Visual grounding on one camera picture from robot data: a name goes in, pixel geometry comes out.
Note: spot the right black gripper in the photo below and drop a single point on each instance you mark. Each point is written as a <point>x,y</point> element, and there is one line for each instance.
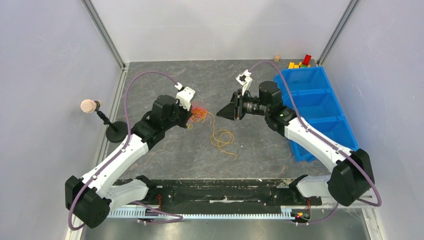
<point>236,107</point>

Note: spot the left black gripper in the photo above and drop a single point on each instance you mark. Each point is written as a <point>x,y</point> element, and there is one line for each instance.
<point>187,114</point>

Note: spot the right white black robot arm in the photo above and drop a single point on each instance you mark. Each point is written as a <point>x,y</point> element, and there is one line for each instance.
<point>350,170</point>

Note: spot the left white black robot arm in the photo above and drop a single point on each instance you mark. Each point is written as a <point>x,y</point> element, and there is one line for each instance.
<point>91,197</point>

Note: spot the pink microphone on stand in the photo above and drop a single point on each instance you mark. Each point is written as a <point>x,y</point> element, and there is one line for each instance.
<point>116,131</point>

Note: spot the yellow toy block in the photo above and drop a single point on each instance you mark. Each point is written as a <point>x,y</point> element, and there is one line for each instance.
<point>292,65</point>

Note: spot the blue plastic bin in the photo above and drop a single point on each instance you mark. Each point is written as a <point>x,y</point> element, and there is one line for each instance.
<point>317,103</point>

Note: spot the red toy block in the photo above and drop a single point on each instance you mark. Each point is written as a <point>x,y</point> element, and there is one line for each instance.
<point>306,60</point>

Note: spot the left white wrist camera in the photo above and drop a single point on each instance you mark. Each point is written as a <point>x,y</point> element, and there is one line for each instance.
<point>184,96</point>

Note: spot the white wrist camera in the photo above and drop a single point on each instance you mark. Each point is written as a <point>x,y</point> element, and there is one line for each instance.
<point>184,96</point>
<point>245,80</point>

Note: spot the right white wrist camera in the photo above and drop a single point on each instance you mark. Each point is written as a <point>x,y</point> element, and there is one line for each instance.
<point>245,80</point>

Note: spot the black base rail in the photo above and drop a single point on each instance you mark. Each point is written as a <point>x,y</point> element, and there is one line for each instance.
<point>225,196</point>

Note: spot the white toothed cable duct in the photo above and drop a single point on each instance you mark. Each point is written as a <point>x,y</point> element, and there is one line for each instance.
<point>129,212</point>

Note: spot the left aluminium corner post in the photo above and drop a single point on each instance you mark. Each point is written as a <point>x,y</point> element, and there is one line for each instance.
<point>101,28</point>

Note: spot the aluminium corner post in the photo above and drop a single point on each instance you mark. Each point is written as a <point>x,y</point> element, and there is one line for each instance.
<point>347,14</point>
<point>101,28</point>

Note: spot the right aluminium corner post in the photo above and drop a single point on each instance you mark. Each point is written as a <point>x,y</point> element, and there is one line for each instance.
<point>347,14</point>

